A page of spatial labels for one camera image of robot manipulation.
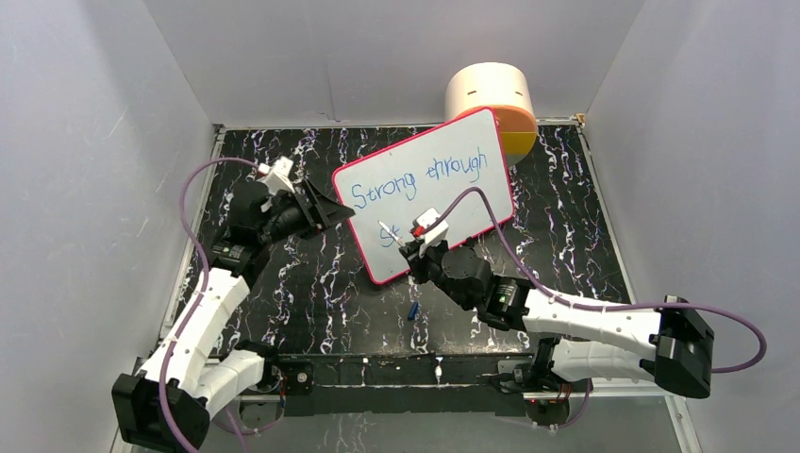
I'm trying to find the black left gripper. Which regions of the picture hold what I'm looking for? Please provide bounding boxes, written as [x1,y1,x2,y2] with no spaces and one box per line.
[258,180,355,246]

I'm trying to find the white whiteboard marker pen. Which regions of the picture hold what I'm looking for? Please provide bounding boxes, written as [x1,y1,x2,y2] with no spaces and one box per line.
[378,221,405,248]

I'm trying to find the blue marker cap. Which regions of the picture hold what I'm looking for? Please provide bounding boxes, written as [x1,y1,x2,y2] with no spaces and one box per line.
[407,302,420,321]

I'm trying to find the pink-framed whiteboard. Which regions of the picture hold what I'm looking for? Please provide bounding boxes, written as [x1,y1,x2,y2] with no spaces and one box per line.
[332,108,515,284]

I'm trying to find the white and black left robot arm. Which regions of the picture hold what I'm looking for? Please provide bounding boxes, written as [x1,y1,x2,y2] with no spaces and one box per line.
[111,178,355,452]

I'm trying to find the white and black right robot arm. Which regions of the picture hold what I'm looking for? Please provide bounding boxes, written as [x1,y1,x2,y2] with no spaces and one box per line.
[399,242,714,399]

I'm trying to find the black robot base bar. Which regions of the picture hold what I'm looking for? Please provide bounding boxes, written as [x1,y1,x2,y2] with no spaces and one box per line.
[281,353,575,417]

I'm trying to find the cream and orange cylinder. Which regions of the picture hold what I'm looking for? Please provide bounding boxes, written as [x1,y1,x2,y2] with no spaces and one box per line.
[444,62,538,167]

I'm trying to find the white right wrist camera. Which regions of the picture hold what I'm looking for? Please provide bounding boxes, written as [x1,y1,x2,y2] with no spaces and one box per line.
[409,208,449,258]

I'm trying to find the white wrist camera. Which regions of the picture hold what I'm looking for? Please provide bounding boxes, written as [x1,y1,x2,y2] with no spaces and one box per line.
[409,208,449,258]
[257,157,295,195]

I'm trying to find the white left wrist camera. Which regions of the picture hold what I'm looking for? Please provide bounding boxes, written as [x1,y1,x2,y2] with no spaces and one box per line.
[257,157,295,195]

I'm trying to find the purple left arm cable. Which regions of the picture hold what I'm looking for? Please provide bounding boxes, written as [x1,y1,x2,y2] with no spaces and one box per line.
[158,158,286,453]

